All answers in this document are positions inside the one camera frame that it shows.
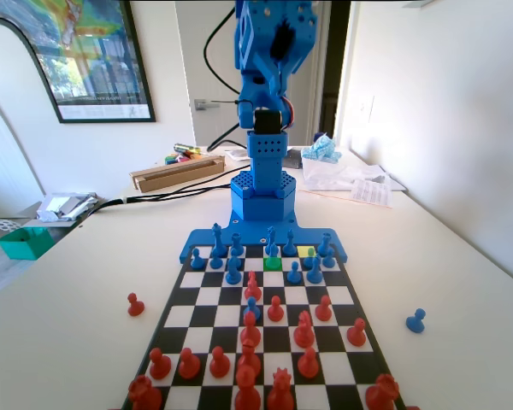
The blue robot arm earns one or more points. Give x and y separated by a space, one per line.
263 192

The blue chess rook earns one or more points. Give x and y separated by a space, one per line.
323 244

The blue chess queen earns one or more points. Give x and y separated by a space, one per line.
217 241

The blue chess pawn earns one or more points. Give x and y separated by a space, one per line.
196 260
415 322
216 262
313 258
294 275
252 309
234 259
328 260

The blue chess piece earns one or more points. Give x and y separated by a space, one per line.
314 275
233 277

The red chess pawn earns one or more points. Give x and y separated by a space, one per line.
275 312
357 335
188 366
219 365
159 367
323 311
308 366
135 306

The red chess king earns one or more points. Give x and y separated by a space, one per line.
245 393

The red chess queen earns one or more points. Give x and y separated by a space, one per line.
280 395

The white door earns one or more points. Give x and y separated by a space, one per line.
192 51

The blue white cloth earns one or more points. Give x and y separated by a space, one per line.
321 150

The grey pad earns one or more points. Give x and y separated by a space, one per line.
291 159

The white paper sheet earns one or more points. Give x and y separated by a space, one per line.
236 155

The yellow green marker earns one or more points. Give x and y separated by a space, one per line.
187 148

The clear plastic bag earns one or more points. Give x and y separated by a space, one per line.
337 175

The colourful marker set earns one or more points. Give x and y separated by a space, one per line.
179 159

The long cardboard box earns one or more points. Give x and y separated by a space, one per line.
175 177

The printed paper sheet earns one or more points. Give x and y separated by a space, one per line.
372 193

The black framed poster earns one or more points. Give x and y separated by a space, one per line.
98 64

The pile of papers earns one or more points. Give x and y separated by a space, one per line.
66 206

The white arched panel black rim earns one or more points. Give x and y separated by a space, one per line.
8 64

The black and white chessboard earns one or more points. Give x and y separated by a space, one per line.
222 316

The green plastic box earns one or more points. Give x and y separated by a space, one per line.
23 245

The blue printed base plate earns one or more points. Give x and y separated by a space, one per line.
196 239

